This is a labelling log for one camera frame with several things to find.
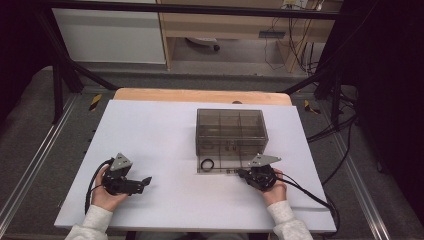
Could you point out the transparent grey drawer box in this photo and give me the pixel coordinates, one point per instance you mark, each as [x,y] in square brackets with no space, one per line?
[230,123]

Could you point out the person's right hand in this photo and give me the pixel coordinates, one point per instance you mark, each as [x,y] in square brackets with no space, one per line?
[276,195]

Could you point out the white office chair base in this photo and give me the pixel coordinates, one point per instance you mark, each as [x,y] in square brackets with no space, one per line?
[203,40]

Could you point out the transparent grey drawer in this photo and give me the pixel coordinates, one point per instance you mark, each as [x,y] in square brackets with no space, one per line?
[223,165]

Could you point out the black curtain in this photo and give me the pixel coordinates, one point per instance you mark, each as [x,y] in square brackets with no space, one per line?
[16,50]
[390,83]

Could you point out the white cabinet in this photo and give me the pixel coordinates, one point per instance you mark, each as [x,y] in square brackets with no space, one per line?
[106,36]

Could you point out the black metal stand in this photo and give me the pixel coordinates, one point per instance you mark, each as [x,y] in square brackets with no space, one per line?
[336,96]
[58,86]

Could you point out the white foam board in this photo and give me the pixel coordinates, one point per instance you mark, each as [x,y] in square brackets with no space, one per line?
[150,133]

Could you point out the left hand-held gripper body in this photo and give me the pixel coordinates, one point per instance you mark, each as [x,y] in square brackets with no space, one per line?
[118,186]

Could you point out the aluminium floor rail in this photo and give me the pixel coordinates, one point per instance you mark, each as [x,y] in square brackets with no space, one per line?
[43,146]
[360,186]

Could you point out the person's left hand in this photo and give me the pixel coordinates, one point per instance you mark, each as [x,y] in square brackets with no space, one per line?
[103,200]

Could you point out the black metal crossbar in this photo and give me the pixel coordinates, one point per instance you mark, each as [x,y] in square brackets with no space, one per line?
[200,9]

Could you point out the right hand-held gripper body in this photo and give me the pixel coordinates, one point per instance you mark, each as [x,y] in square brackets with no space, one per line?
[261,176]

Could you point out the yellow black tape strip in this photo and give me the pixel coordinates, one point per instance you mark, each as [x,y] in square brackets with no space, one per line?
[95,101]
[310,107]

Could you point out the blue power strip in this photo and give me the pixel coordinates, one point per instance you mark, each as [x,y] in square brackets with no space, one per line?
[271,34]

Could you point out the light wooden desk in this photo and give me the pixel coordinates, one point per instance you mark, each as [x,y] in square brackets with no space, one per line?
[233,25]

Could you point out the wooden table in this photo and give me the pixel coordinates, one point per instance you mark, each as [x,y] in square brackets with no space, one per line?
[200,96]

